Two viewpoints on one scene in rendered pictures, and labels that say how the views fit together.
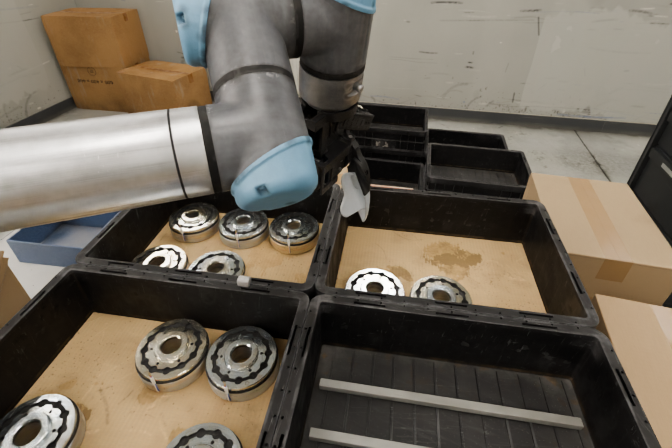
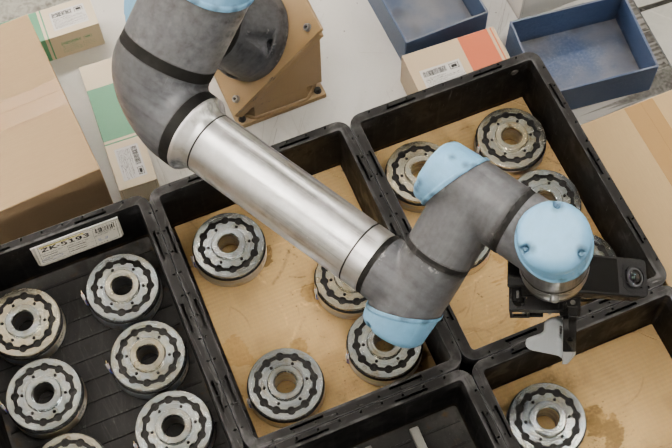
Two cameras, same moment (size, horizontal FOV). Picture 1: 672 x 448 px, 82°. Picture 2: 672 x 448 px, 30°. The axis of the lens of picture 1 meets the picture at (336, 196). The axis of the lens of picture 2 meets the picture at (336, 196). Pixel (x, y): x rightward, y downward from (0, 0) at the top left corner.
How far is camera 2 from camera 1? 114 cm
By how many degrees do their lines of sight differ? 46
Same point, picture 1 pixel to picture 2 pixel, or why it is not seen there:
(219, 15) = (438, 202)
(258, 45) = (441, 245)
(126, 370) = not seen: hidden behind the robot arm
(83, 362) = not seen: hidden behind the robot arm
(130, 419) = (286, 298)
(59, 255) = (386, 20)
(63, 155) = (293, 223)
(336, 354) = (454, 425)
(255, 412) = (354, 391)
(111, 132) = (322, 229)
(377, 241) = (649, 378)
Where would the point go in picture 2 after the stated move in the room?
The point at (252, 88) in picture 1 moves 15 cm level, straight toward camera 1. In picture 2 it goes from (412, 269) to (308, 365)
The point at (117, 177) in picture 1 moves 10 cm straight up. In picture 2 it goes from (310, 252) to (306, 211)
